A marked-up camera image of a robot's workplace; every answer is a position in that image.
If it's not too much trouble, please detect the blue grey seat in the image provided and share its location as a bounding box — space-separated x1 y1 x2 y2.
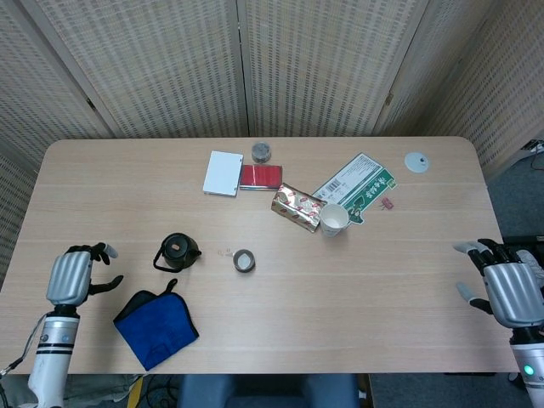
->
176 373 362 408

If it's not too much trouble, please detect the black teapot with handle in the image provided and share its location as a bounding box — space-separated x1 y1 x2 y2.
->
152 232 203 272

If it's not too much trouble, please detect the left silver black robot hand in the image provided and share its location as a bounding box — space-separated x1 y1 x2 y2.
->
45 242 124 308

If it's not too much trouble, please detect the white paper cup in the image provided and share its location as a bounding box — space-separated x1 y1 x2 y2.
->
319 203 352 239

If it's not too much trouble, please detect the small round patterned tin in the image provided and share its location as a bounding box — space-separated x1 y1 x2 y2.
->
251 142 273 164

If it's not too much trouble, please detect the red flat rectangular box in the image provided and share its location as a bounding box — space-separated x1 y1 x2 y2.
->
238 163 285 191

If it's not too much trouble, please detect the woven folding screen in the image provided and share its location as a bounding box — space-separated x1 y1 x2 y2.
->
0 0 544 292

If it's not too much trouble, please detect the small grey tea cup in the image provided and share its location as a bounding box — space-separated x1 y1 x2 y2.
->
232 249 257 274

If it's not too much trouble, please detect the flattened green white carton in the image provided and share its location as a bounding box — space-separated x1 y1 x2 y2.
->
312 152 400 225

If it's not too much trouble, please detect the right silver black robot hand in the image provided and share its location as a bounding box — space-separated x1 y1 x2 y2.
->
452 238 544 329

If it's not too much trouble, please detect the olive fabric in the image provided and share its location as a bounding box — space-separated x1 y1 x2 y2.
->
0 373 144 408

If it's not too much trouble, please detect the black floor cable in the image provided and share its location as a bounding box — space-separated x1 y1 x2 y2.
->
142 373 182 408

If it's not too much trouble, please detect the white flat rectangular box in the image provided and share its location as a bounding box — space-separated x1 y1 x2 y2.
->
202 150 245 198

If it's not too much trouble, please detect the gold foil packet red print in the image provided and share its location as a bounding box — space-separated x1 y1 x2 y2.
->
269 182 327 234

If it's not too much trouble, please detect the round white table grommet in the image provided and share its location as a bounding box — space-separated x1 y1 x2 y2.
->
404 151 430 173

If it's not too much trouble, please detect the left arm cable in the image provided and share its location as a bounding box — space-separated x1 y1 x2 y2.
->
0 314 46 377

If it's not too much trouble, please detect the blue cloth with black trim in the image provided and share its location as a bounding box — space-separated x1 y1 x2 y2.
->
112 278 201 372

